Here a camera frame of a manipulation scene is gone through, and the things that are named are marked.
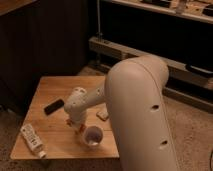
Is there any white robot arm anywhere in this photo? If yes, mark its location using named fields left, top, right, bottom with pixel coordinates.
left=64, top=56, right=180, bottom=171

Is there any white tube with label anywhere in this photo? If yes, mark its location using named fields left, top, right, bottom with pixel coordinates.
left=21, top=124, right=46, bottom=158

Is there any black remote control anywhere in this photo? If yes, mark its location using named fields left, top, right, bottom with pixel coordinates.
left=44, top=99, right=64, bottom=115

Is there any vertical metal pole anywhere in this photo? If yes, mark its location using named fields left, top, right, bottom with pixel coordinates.
left=96, top=0, right=102, bottom=41

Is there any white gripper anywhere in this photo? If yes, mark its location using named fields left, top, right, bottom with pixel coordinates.
left=66, top=111, right=87, bottom=133

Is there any white ceramic cup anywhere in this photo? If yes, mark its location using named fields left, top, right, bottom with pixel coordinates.
left=82, top=126, right=103, bottom=147

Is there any wooden low table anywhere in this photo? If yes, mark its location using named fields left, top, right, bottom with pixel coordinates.
left=9, top=75, right=120, bottom=161

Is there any small beige sponge block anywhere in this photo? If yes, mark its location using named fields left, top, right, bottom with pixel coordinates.
left=96, top=107, right=109, bottom=121

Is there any grey metal shelf beam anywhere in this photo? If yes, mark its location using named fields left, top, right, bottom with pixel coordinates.
left=89, top=37, right=213, bottom=90

